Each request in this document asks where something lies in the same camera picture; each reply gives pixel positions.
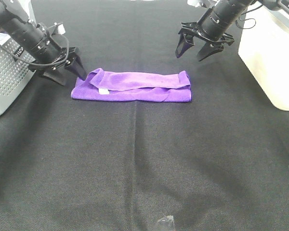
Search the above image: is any purple microfiber towel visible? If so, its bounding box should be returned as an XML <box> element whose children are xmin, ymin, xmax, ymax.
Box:
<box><xmin>71</xmin><ymin>68</ymin><xmax>192</xmax><ymax>103</ymax></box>

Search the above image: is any white plastic bin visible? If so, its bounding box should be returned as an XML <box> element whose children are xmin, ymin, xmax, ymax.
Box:
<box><xmin>238</xmin><ymin>0</ymin><xmax>289</xmax><ymax>111</ymax></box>

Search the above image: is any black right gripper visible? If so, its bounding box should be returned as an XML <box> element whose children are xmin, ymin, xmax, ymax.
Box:
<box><xmin>175</xmin><ymin>0</ymin><xmax>252</xmax><ymax>61</ymax></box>

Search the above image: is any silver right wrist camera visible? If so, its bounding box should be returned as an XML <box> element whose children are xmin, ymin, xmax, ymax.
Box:
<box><xmin>187</xmin><ymin>0</ymin><xmax>207</xmax><ymax>8</ymax></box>

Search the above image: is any grey perforated plastic basket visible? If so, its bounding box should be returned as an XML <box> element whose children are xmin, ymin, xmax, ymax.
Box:
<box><xmin>0</xmin><ymin>0</ymin><xmax>38</xmax><ymax>120</ymax></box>

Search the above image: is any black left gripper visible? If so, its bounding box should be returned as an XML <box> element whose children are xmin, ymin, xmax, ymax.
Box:
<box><xmin>6</xmin><ymin>19</ymin><xmax>86</xmax><ymax>86</ymax></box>

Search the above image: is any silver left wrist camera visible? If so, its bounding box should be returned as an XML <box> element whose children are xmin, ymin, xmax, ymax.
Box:
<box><xmin>53</xmin><ymin>22</ymin><xmax>66</xmax><ymax>35</ymax></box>

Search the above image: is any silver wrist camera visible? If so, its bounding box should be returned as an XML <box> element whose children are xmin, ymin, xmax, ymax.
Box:
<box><xmin>187</xmin><ymin>0</ymin><xmax>207</xmax><ymax>8</ymax></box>
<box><xmin>53</xmin><ymin>22</ymin><xmax>66</xmax><ymax>35</ymax></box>

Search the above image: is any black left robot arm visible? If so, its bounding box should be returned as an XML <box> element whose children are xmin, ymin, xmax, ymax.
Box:
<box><xmin>0</xmin><ymin>0</ymin><xmax>87</xmax><ymax>85</ymax></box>

